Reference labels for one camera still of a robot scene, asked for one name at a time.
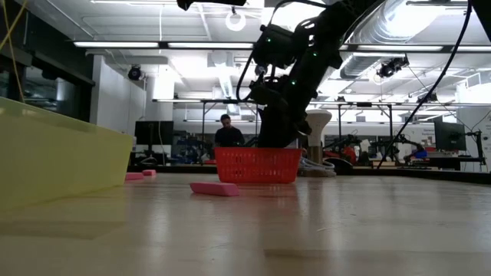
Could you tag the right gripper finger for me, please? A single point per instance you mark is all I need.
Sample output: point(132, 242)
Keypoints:
point(291, 132)
point(270, 132)

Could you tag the pink eraser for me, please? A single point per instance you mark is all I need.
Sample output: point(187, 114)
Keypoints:
point(215, 189)
point(149, 173)
point(134, 176)

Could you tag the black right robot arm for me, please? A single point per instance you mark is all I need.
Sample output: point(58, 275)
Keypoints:
point(326, 46)

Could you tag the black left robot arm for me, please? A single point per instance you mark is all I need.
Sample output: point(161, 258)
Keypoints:
point(215, 3)

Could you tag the white mushroom lamp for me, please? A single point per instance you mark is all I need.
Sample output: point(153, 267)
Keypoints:
point(321, 122)

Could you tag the red plastic basket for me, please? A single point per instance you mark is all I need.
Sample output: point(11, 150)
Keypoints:
point(257, 166)

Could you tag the person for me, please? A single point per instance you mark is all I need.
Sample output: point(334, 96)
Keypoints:
point(229, 136)

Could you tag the long ceiling light strip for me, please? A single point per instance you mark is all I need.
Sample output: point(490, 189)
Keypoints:
point(115, 44)
point(399, 48)
point(210, 45)

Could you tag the black computer monitor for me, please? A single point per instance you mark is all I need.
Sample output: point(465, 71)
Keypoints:
point(153, 132)
point(449, 136)

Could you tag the yellow plastic tray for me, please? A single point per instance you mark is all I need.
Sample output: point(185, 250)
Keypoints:
point(57, 161)

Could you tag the black background workstation frame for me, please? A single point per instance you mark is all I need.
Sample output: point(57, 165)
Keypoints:
point(230, 101)

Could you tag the black ceiling camera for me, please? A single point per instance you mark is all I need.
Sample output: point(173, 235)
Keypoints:
point(391, 67)
point(134, 73)

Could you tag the silver ventilation duct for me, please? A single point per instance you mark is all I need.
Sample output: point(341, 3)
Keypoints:
point(383, 23)

